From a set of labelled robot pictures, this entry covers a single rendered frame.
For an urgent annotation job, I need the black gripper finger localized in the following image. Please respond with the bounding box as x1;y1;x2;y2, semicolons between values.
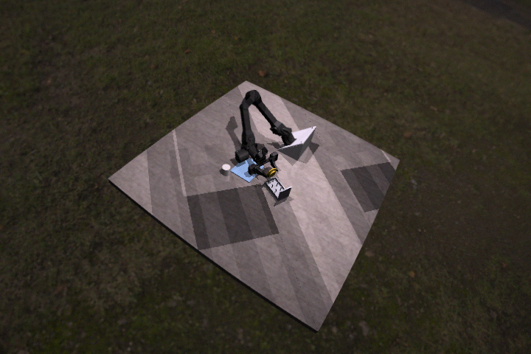
271;157;278;171
254;166;268;178

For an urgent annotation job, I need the light blue square mat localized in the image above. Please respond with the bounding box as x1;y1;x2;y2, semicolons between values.
230;158;257;183

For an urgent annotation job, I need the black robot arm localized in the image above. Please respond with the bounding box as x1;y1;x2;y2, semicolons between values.
235;90;297;163

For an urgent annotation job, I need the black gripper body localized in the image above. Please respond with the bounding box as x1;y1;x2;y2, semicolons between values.
248;151;278;176

